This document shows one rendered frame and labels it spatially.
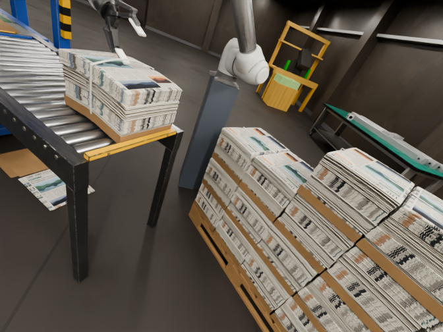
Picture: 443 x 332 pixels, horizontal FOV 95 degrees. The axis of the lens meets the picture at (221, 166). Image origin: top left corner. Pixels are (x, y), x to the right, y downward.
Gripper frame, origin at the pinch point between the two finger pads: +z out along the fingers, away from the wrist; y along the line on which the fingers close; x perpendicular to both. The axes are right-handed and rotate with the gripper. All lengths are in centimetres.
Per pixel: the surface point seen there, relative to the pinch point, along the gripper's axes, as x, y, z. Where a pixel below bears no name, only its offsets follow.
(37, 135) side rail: 32.5, 29.7, 12.9
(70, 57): 14.0, 16.2, -8.5
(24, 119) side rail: 31.6, 34.4, 3.4
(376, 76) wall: -577, -100, 86
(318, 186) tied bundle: -24, -22, 85
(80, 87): 13.2, 23.2, -0.5
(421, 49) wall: -533, -175, 84
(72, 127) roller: 20.9, 30.4, 11.8
